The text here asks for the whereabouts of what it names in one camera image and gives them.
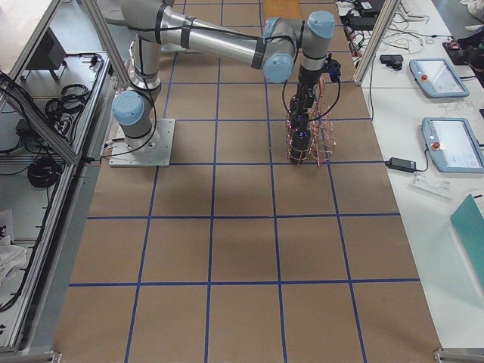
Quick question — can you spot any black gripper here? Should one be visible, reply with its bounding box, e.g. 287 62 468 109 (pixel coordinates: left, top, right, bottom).
297 67 321 107

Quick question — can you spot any dark wine bottle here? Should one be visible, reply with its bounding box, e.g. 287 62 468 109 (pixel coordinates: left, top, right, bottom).
289 94 311 164

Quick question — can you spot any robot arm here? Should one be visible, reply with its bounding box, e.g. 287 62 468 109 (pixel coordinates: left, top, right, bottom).
120 1 340 160

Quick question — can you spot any upper teach pendant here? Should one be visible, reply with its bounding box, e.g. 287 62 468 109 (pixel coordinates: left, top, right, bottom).
409 58 470 98

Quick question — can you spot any teach pendant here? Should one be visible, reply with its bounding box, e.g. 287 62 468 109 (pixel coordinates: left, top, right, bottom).
421 117 483 174
409 58 470 98

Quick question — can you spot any small black adapter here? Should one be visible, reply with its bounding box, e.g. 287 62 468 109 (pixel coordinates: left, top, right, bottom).
385 157 417 173

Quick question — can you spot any lower teach pendant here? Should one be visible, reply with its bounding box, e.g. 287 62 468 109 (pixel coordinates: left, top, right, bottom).
421 117 483 174

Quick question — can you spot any teal folder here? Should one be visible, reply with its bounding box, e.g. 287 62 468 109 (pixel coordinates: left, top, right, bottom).
450 194 484 285

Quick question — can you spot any white crumpled cloth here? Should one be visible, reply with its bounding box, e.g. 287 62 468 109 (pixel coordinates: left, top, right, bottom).
0 209 29 292

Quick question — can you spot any copper wire basket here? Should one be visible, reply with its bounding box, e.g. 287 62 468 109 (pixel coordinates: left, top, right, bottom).
283 76 337 166

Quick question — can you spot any aluminium frame post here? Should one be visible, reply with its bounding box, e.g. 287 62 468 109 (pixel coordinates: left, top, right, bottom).
353 0 400 86

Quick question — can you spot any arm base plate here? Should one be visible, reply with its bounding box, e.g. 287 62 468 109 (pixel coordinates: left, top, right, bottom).
109 118 175 167

